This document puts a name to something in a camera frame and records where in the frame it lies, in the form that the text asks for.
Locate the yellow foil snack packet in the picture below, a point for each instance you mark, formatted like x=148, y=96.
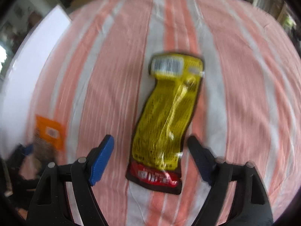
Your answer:
x=164, y=113

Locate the white box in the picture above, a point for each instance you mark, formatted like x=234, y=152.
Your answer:
x=35, y=63

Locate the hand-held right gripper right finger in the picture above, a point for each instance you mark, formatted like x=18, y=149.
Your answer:
x=202, y=163

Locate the orange snack packet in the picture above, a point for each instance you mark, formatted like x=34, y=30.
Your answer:
x=50, y=129

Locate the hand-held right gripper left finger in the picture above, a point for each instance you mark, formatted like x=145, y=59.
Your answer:
x=102, y=160

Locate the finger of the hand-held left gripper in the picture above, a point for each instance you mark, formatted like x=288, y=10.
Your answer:
x=24, y=151

